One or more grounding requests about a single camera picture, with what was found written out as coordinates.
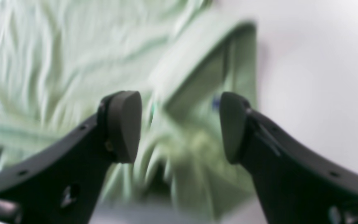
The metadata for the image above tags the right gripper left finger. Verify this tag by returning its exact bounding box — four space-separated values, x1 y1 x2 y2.
0 91 142 224

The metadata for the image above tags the light green polo shirt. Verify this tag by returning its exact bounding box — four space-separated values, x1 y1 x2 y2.
0 0 257 221

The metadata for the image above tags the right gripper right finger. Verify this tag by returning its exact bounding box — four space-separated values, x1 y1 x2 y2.
220 92 358 224

